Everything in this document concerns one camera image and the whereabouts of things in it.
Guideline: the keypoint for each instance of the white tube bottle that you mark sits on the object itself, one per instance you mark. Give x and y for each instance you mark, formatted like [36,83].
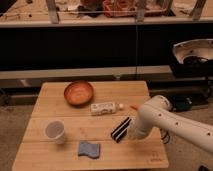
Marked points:
[105,108]

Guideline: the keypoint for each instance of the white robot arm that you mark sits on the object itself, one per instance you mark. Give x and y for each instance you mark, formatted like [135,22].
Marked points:
[156,112]

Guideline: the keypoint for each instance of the orange crate in background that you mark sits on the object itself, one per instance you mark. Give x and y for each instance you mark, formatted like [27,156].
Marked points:
[118,8]

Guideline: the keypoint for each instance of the orange wooden bowl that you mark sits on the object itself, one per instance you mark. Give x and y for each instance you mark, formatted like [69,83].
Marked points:
[78,93]

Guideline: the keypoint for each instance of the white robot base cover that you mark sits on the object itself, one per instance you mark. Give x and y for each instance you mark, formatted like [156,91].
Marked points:
[201,48]

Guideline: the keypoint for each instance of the blue sponge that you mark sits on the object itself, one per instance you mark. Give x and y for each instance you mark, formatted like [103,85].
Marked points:
[89,149]

